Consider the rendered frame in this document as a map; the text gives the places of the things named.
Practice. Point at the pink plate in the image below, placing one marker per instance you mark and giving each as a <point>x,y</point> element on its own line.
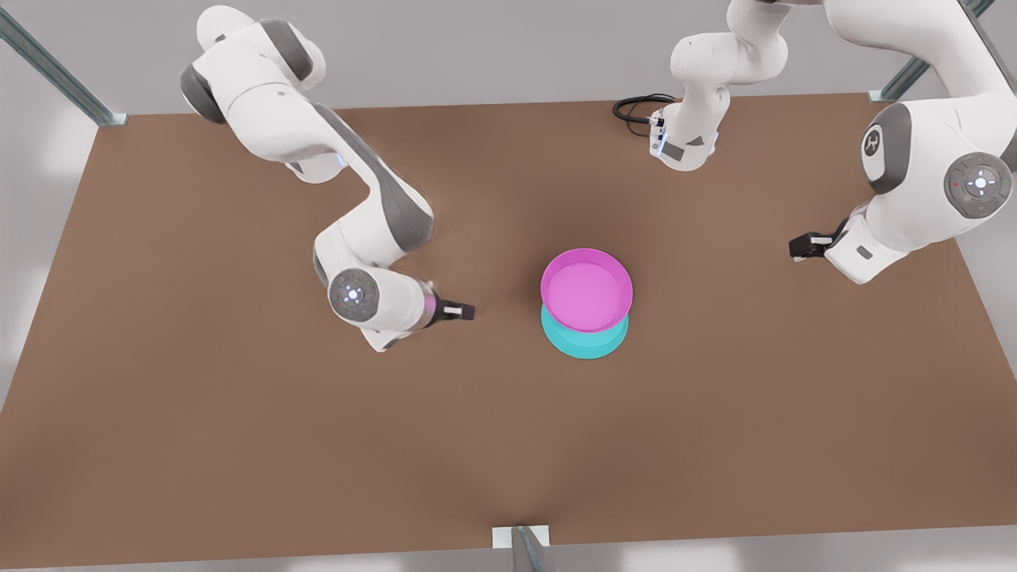
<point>586,291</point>

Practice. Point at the blue plate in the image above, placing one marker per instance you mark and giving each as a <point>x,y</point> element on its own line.
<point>584,344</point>

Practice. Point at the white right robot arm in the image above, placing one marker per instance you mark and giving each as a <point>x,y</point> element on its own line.
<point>270,111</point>

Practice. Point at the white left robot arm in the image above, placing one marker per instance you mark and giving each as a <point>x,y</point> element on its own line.
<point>929,159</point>

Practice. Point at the silver frame post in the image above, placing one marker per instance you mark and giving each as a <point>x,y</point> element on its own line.
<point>524,548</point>
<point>906,78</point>
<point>56,75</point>

